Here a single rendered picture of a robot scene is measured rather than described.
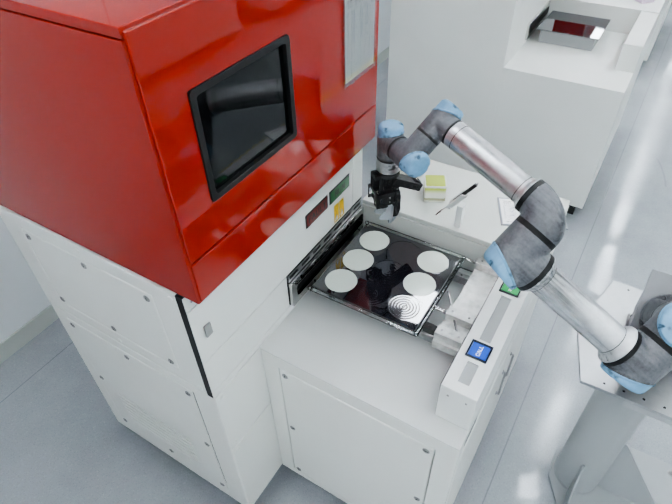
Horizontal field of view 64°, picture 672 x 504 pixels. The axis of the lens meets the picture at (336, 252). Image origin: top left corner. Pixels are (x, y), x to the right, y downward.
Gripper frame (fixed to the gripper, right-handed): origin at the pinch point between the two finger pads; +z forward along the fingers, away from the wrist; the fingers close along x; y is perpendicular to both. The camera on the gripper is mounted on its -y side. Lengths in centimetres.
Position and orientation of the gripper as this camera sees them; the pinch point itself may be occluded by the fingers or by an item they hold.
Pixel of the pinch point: (391, 218)
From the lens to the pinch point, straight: 177.5
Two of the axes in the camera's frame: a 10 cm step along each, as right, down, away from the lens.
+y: -9.3, 2.6, -2.5
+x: 3.6, 6.3, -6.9
